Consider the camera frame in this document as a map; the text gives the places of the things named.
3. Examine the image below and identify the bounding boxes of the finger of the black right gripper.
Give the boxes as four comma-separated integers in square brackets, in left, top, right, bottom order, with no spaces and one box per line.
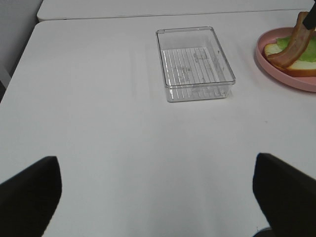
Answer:
[303,3,316,30]

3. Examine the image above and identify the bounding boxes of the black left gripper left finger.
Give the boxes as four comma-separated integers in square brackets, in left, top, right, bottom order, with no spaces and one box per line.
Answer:
[0,157,62,237]

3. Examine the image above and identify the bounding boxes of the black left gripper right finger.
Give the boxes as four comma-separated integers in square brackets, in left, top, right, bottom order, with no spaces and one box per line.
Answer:
[252,153,316,237]

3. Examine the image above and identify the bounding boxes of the bacon strip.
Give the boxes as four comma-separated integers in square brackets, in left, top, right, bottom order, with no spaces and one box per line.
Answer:
[267,12,315,68]

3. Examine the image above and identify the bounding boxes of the green lettuce leaf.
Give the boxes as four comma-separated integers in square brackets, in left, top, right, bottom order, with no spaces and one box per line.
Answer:
[276,36,316,62]

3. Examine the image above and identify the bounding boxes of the bread slice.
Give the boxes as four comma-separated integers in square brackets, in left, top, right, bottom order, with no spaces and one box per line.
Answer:
[263,43,316,77]

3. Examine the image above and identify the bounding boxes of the pink round plate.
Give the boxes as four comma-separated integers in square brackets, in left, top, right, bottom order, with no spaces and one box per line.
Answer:
[255,26,316,93]

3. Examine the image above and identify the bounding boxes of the left clear plastic container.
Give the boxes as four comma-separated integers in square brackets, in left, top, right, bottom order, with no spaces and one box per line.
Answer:
[156,26,236,102]

